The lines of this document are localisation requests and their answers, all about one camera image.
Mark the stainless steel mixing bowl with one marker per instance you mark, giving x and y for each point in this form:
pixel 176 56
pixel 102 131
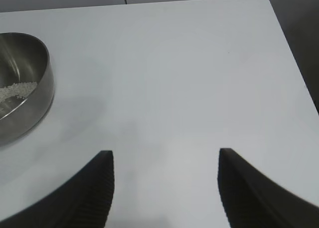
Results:
pixel 37 105

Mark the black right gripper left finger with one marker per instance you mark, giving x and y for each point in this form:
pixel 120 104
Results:
pixel 82 200

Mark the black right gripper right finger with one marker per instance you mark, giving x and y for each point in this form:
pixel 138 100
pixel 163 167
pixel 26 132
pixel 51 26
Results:
pixel 254 203

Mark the white rice grains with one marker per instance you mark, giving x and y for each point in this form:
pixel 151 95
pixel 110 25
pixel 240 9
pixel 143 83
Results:
pixel 17 89

